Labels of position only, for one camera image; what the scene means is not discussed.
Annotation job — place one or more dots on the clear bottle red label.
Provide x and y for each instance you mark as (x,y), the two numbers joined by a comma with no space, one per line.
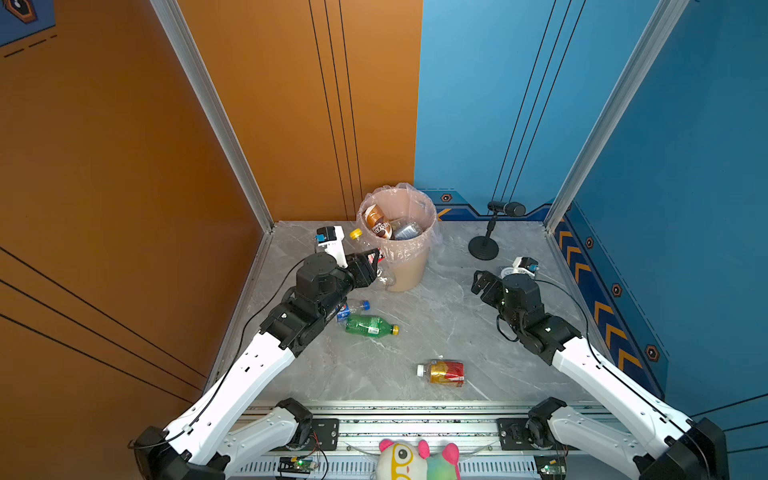
(375,256)

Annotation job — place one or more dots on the black microphone on stand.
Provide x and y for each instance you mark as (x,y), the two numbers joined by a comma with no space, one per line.
(485,247)

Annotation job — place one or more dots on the small pepsi bottle blue cap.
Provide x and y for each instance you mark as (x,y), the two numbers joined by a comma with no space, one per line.
(352,307)

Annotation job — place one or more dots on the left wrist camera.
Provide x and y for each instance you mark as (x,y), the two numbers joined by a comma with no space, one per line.
(329,239)

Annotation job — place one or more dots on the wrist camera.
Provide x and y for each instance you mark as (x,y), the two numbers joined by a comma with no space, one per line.
(329,239)
(525,265)

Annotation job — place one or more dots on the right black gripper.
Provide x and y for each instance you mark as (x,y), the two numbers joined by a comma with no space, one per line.
(496,285)

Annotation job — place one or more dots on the green sprite bottle yellow cap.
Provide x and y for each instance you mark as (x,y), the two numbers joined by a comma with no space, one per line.
(370,326)

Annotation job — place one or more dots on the clear water bottle blue label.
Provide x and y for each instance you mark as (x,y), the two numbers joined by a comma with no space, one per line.
(405,229)

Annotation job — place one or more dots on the white alarm clock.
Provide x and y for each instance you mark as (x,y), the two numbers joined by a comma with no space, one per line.
(509,271)

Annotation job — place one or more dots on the brown coffee bottle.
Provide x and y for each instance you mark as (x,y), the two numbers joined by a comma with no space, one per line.
(378,222)

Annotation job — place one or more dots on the pink plastic bin liner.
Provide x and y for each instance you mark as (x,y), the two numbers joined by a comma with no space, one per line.
(396,240)

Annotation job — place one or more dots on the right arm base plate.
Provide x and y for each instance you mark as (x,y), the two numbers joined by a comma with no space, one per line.
(527,434)

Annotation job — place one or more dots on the plush toy colourful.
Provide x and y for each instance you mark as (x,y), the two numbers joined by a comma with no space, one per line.
(403,461)

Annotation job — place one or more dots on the aluminium rail frame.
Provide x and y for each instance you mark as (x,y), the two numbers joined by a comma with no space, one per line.
(455,422)

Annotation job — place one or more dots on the left green circuit board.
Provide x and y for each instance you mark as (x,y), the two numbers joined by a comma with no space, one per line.
(296,467)

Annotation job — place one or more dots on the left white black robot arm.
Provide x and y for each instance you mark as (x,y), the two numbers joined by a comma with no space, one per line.
(203,442)

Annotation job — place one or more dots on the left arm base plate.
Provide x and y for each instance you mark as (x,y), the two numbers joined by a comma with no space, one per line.
(319,432)

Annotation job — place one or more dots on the red gold tea bottle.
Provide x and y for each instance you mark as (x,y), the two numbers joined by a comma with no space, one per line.
(442,372)

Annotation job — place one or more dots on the beige bin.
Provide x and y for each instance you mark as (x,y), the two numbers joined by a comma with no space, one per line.
(402,264)

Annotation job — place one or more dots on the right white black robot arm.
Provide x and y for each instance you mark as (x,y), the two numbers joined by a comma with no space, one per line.
(656,440)

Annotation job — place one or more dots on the right green circuit board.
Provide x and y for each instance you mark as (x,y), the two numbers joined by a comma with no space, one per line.
(551,468)

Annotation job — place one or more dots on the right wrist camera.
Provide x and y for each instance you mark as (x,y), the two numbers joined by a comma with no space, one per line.
(525,265)

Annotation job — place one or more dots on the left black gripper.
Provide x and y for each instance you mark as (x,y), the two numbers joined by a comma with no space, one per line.
(359,271)

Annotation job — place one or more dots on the green circuit board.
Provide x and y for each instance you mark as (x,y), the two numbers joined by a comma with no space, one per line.
(296,467)
(551,468)

